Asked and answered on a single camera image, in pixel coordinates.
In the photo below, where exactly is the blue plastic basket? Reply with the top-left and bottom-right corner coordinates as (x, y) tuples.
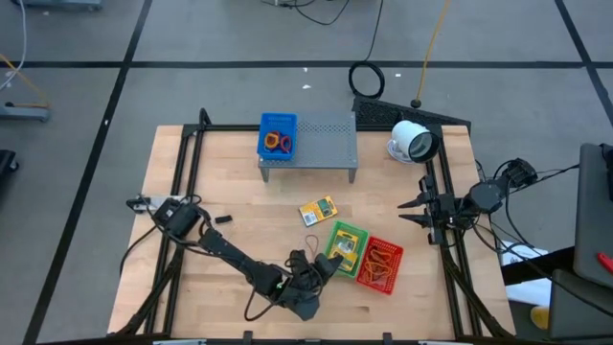
(257, 111), (299, 162)

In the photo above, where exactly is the grey perforated metal riser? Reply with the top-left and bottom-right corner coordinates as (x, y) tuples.
(258, 111), (360, 185)

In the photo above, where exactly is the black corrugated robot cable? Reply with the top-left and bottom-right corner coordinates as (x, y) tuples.
(471, 157), (583, 269)
(118, 194), (288, 323)

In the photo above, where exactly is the black chair base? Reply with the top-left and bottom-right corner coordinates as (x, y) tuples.
(0, 149), (20, 174)

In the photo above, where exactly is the orange rubber band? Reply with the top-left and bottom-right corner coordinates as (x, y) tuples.
(359, 261), (384, 288)
(368, 244), (395, 269)

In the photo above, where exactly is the yellow rounded item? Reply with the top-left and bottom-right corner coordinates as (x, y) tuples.
(530, 306), (552, 332)

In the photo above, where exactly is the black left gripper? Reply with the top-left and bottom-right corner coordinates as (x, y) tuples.
(306, 254), (346, 287)

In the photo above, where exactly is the orange floor cable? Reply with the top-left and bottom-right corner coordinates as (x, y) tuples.
(0, 52), (51, 109)

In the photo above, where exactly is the green plastic basket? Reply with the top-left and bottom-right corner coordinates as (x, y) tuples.
(324, 219), (372, 280)

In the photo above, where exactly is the yellow packet with string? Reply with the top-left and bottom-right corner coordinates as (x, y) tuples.
(297, 195), (339, 228)

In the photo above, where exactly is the yellow hanging cord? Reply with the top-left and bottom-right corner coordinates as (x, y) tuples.
(413, 0), (452, 109)

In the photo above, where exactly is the grey desk surface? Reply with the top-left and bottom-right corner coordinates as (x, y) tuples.
(572, 142), (613, 288)

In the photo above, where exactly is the red plastic basket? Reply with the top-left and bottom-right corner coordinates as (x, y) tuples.
(354, 235), (405, 296)

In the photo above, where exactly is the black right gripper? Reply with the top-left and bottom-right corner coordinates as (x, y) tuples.
(397, 175), (468, 245)

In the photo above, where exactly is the black perforated metal riser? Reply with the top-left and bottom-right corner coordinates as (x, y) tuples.
(351, 95), (473, 136)

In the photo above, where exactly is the black hanging cable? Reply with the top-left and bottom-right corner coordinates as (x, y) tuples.
(347, 0), (387, 101)

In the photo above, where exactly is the white floor cable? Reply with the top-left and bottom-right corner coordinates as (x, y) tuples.
(0, 0), (29, 92)

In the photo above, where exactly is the yellow green crayon box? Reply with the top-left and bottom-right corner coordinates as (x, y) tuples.
(332, 228), (362, 260)
(340, 253), (361, 275)

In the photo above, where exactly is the grey desk foot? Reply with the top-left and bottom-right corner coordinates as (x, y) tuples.
(12, 0), (104, 12)
(0, 103), (52, 124)

